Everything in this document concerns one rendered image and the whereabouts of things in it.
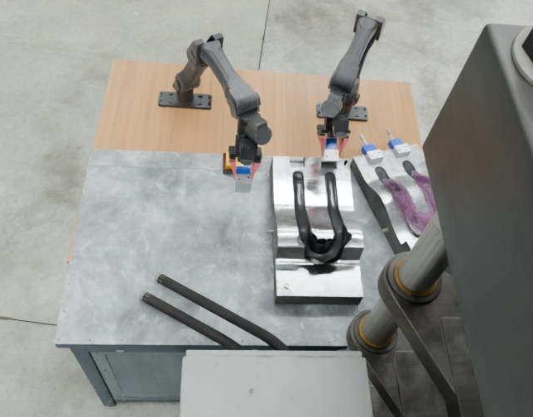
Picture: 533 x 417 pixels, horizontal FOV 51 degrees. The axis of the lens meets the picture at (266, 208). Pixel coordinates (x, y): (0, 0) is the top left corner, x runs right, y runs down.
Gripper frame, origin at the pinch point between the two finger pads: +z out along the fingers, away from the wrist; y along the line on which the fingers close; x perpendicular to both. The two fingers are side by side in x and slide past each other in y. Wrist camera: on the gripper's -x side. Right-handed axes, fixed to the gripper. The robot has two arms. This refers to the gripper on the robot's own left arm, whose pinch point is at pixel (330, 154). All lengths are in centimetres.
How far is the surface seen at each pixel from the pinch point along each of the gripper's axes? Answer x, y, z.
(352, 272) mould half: -29.2, 3.6, 28.2
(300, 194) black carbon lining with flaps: -7.5, -10.4, 11.7
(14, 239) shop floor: 68, -130, 67
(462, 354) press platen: -107, -2, -3
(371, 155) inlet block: 6.3, 15.8, 2.5
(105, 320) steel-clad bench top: -36, -70, 40
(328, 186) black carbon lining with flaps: -4.7, -0.7, 9.7
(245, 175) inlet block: -10.5, -29.0, 4.2
